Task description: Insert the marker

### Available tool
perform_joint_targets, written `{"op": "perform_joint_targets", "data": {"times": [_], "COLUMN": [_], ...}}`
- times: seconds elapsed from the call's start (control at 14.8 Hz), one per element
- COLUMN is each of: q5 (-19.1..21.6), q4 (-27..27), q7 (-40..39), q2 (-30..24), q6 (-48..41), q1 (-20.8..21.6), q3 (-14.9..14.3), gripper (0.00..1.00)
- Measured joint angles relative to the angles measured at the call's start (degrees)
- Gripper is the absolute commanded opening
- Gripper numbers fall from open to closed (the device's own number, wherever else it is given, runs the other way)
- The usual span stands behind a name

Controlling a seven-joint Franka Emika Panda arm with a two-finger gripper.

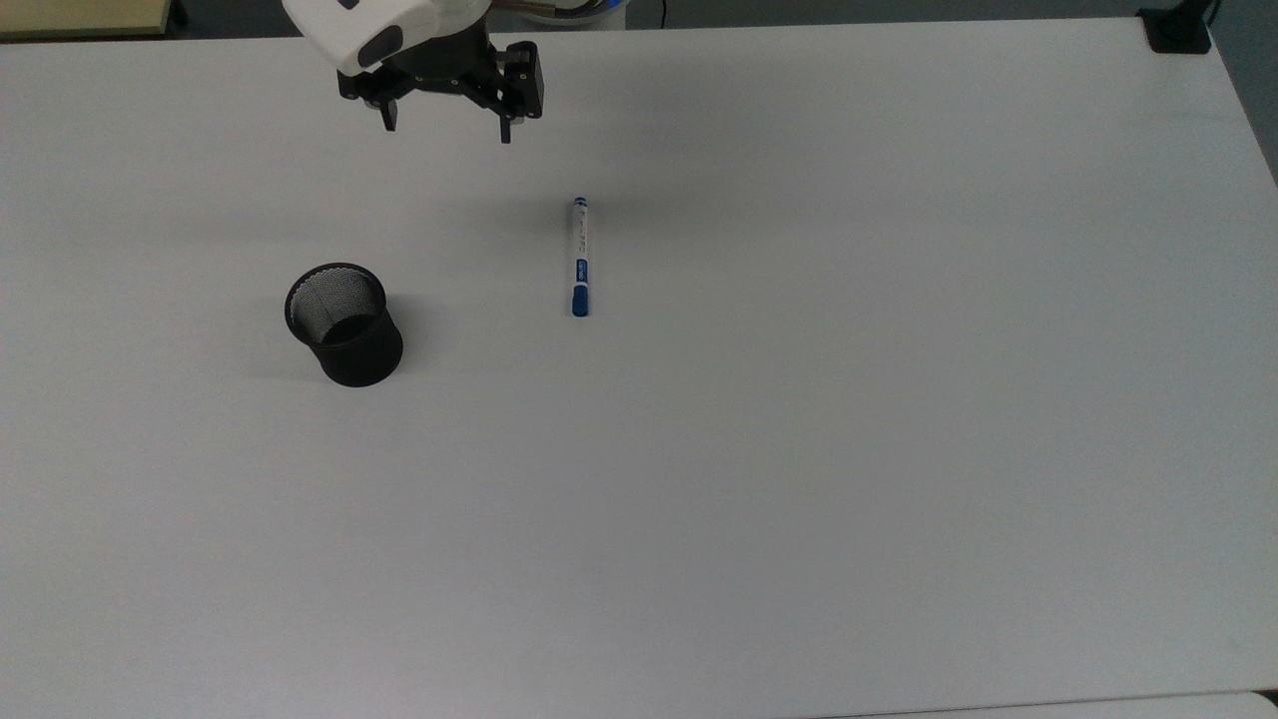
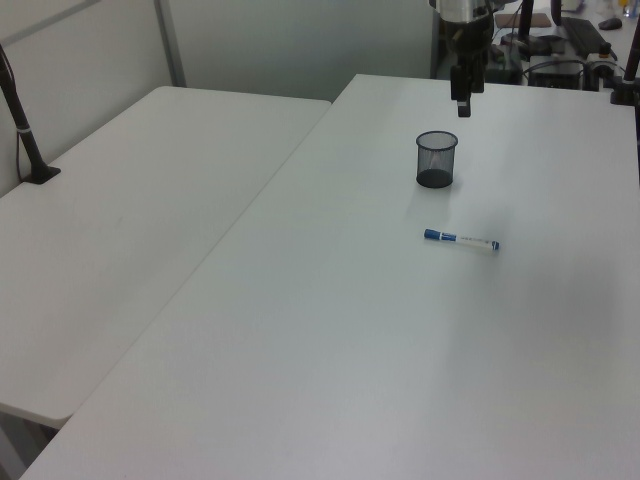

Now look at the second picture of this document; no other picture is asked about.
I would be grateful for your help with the Franka gripper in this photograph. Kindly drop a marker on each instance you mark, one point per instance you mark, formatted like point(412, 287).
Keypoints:
point(467, 40)

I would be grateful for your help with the black equipment box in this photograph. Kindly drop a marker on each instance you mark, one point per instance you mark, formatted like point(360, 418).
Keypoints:
point(555, 72)

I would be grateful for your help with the brown desk pad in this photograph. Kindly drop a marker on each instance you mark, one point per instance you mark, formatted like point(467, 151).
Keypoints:
point(540, 20)

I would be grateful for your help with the black mesh pen holder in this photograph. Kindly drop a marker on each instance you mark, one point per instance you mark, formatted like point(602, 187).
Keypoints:
point(436, 172)

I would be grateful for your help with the dark computer mouse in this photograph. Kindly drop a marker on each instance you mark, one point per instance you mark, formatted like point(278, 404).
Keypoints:
point(610, 23)

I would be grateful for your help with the black camera stand pole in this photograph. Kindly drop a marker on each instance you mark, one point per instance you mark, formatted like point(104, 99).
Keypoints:
point(25, 135)
point(631, 65)

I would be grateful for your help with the blue and white marker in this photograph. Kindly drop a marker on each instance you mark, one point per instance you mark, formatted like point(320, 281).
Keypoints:
point(460, 240)

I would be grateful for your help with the grey partition post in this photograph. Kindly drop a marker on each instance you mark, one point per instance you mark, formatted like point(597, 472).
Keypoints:
point(171, 45)

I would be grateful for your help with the white device with black knob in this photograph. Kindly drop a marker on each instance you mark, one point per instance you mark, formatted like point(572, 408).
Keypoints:
point(602, 62)

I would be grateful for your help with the black monitor stand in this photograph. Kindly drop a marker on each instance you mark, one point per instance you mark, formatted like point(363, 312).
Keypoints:
point(525, 30)

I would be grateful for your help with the black keyboard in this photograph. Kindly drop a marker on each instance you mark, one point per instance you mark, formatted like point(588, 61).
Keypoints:
point(584, 35)

